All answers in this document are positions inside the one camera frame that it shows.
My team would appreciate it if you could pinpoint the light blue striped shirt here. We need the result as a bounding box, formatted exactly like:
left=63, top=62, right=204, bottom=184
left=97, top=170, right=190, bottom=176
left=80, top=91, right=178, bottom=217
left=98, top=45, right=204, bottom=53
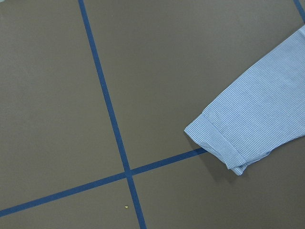
left=185, top=28, right=305, bottom=176

